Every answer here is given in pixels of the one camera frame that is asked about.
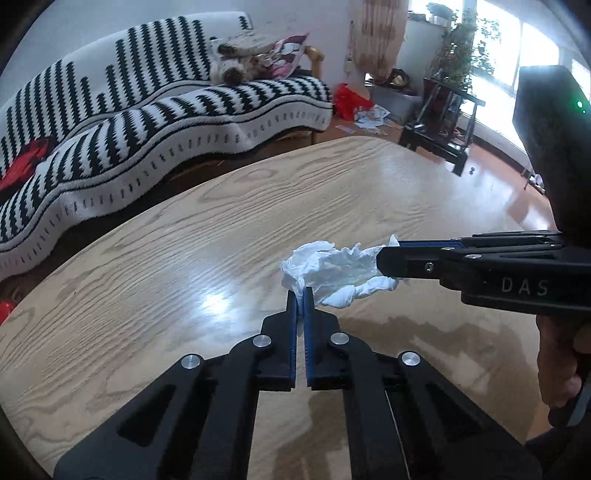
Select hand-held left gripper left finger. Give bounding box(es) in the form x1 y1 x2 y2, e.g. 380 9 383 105
53 291 298 480

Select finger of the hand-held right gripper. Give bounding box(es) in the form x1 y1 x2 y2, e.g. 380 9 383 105
376 246 562 290
396 229 562 253

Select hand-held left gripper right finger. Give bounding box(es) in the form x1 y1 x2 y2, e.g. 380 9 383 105
302 286 543 480

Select white tissue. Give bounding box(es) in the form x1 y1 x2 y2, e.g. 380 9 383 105
279 234 400 309

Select person's right hand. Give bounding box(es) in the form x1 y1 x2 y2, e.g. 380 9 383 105
536 315 591 409

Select black plant stand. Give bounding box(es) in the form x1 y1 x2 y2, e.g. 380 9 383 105
399 78 485 176

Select window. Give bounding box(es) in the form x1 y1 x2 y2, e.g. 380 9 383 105
475 0 591 121

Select scattered papers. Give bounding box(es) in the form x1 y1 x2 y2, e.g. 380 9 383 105
353 105 393 134

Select green potted plant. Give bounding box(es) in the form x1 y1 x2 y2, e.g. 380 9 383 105
425 2 502 93

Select red plastic bag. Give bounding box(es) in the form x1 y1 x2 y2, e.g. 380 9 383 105
332 83 372 121

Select patterned curtain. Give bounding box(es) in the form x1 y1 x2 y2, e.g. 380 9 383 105
348 0 409 84

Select pink printed pillow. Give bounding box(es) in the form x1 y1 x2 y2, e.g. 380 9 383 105
265 32 311 79

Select person's dark clothing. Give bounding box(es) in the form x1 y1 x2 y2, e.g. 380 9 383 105
524 406 591 480

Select beige plush dog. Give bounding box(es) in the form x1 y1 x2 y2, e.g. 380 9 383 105
210 30 278 86

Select black white striped sofa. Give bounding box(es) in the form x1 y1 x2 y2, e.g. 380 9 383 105
0 14 334 282

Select red cloth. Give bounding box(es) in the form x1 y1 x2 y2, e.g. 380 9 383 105
0 138 51 192

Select wooden frame sofa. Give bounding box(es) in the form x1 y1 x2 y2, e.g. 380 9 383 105
175 44 334 178

